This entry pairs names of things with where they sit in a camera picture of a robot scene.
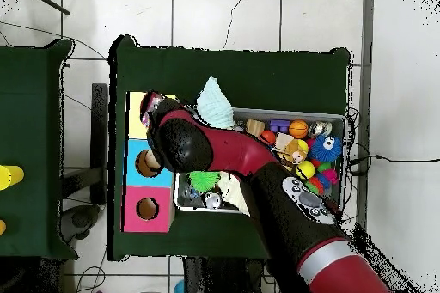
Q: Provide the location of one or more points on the mint waffle cloth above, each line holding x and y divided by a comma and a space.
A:
215, 111

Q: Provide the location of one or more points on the cream waffle cloth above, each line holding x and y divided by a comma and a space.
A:
233, 193

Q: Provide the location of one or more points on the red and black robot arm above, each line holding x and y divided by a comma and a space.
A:
240, 152

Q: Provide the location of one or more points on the wooden box with three holes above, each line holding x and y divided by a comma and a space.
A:
161, 217

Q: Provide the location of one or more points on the shallow clear mesh bin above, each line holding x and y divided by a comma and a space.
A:
309, 114

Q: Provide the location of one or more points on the black upright stand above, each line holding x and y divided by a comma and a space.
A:
99, 135

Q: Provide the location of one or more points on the green spiky toy with eyes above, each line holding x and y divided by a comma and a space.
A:
204, 180

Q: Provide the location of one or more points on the dark green table cloth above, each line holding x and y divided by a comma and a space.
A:
240, 76

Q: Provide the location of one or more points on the plain wooden block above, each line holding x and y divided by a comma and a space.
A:
255, 127

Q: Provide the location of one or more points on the crushed black and white can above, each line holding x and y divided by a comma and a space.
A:
212, 201

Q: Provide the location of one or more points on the neighbouring green covered table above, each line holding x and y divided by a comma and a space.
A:
31, 83

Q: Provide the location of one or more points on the orange red smooth ball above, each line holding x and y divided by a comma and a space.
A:
268, 136

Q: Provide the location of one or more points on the grey round base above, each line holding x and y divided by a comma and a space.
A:
80, 219

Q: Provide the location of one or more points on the dark tripod leg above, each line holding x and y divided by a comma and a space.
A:
51, 3

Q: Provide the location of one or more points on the small orange basketball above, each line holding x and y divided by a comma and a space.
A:
298, 129

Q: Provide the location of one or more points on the yellow plastic cup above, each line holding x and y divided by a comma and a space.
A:
10, 177

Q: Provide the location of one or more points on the yellow tennis ball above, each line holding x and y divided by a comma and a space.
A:
305, 170

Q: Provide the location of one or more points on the labelled tin can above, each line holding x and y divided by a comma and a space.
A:
320, 128

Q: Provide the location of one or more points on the blue spiky ball with eyes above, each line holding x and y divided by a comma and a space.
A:
326, 150

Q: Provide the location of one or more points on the small yellow object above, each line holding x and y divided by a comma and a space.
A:
2, 227

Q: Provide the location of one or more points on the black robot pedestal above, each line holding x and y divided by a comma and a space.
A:
223, 279

